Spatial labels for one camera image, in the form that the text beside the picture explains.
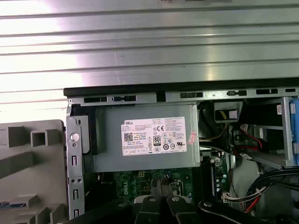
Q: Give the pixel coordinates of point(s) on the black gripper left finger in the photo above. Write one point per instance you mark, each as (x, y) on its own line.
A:
(150, 210)

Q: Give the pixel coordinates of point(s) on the CPU socket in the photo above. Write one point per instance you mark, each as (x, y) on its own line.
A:
(178, 186)

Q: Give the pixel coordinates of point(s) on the green motherboard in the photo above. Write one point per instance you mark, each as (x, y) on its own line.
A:
(135, 179)

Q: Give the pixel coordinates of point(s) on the grey metal disk bay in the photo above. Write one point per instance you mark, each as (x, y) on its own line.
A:
(286, 130)

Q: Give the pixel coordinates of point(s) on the grey power supply unit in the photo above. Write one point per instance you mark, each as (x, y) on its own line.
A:
(109, 144)

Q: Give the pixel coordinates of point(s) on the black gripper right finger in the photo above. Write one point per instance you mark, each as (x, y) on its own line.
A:
(180, 210)

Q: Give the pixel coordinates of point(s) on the white board connector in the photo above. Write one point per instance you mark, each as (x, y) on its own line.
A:
(225, 197)

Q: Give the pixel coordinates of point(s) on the blue disk carrier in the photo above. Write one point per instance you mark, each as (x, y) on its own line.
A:
(294, 130)

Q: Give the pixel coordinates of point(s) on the cream four-pin power connector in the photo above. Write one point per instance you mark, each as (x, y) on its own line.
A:
(140, 174)

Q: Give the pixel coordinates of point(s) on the white zip tie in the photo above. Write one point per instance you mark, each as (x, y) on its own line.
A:
(260, 191)

